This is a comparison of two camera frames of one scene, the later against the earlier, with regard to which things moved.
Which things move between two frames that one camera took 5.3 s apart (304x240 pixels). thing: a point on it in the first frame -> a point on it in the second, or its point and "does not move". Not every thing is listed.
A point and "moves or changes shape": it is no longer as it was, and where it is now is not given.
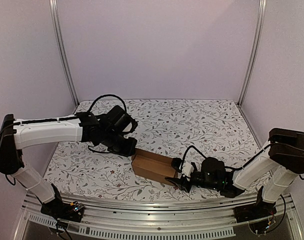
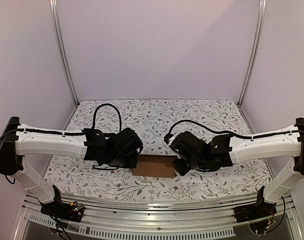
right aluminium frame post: [257, 51] does not move
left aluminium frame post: [56, 28] does not move
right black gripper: [186, 182] -> [181, 167]
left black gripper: [129, 150] -> [133, 163]
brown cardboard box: [153, 166] moves or changes shape
